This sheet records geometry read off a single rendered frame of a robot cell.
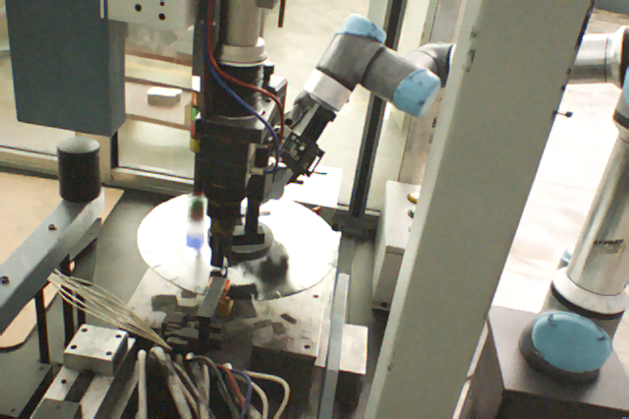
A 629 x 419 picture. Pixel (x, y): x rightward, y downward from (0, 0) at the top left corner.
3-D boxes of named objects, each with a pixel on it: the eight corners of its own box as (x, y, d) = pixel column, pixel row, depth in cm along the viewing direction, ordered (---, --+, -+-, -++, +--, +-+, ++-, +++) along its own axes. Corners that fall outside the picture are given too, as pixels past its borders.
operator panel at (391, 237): (374, 235, 153) (386, 179, 146) (420, 243, 153) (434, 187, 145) (371, 307, 129) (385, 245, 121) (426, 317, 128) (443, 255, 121)
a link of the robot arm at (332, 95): (308, 66, 109) (345, 90, 112) (294, 89, 109) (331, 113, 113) (322, 72, 102) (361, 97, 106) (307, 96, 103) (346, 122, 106)
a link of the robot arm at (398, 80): (455, 69, 107) (400, 37, 109) (432, 85, 98) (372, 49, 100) (434, 109, 111) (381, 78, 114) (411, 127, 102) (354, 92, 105)
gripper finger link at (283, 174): (257, 215, 107) (287, 169, 106) (250, 205, 112) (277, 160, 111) (273, 224, 108) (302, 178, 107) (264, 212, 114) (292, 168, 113)
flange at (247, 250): (286, 247, 106) (288, 234, 105) (227, 263, 100) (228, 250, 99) (252, 214, 114) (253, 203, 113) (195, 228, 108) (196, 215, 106)
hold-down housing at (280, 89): (245, 185, 97) (258, 54, 87) (275, 192, 96) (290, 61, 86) (232, 200, 93) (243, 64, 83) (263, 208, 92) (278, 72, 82)
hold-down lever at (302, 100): (268, 101, 95) (270, 84, 94) (310, 108, 95) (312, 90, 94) (258, 121, 88) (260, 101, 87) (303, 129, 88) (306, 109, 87)
